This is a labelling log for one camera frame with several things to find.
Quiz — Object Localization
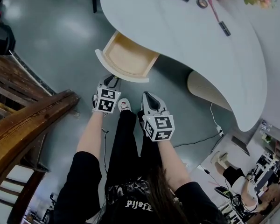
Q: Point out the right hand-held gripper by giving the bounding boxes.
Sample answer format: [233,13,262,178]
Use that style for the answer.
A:
[140,91,175,142]

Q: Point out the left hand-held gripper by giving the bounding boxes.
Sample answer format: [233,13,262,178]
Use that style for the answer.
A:
[92,73,121,114]

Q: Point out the large white drawer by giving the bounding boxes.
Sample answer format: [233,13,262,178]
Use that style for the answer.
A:
[95,30,160,83]

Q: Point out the white curved desk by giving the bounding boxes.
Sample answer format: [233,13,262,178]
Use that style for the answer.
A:
[99,0,268,132]

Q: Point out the person's left forearm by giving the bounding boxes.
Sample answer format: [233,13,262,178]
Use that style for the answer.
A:
[76,111,105,157]

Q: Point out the person's right forearm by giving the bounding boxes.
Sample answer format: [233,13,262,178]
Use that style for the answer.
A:
[157,140,192,191]

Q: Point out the person's white shoe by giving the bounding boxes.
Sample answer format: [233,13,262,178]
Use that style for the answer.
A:
[118,98,133,113]

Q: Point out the person's black trousers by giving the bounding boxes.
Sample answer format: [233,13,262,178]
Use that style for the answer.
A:
[106,110,163,189]

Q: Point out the person's black printed t-shirt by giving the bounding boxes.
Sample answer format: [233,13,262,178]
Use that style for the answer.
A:
[53,150,227,224]

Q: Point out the black lipstick tube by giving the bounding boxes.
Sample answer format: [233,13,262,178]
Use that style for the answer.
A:
[218,21,231,37]

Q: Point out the grey shelf unit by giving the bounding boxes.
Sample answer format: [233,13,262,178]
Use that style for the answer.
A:
[224,119,280,168]

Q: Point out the small bottles set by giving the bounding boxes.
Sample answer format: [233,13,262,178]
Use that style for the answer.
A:
[259,122,273,133]

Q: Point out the black round bin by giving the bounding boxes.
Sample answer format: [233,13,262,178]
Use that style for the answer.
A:
[0,22,16,56]

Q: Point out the black floor cable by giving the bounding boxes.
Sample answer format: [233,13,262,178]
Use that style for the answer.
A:
[174,134,221,148]

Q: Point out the black cable with adapter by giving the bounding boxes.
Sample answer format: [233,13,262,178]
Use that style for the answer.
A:
[199,136,227,189]

